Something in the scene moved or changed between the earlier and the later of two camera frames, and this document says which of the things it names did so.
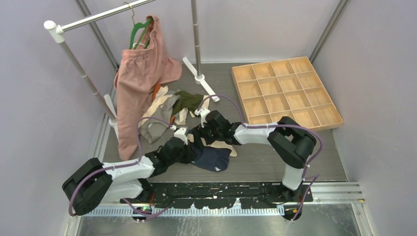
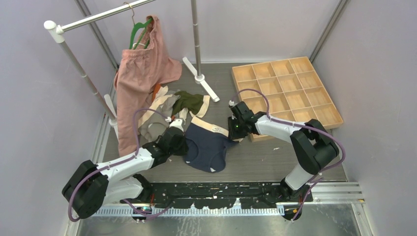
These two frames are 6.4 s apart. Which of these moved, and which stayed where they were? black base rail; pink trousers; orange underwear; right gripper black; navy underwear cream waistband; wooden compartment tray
Moved: right gripper black; navy underwear cream waistband
Stayed: pink trousers; orange underwear; black base rail; wooden compartment tray
